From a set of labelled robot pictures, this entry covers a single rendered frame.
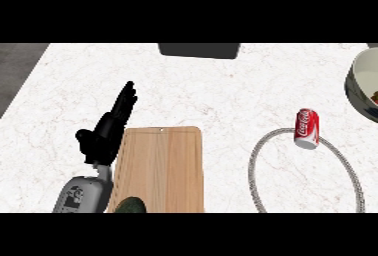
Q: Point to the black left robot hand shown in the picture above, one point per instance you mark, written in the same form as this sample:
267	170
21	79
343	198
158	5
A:
105	133

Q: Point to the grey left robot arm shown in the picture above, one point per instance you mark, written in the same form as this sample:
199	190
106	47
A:
83	195

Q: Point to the round white grey-rimmed placemat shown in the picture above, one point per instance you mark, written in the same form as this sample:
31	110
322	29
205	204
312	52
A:
304	180

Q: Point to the dark bowl with pale inside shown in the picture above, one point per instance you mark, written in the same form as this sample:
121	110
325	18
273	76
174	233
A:
365	85

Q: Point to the pale wooden cutting board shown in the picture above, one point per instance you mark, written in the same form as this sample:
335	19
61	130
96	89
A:
163	166

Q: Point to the dark green vegetable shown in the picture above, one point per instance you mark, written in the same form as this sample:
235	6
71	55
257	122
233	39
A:
130	205

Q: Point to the dark grey flat object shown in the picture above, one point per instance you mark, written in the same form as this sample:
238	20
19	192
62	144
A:
199	50

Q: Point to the red soda can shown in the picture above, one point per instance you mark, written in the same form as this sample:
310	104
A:
307	128

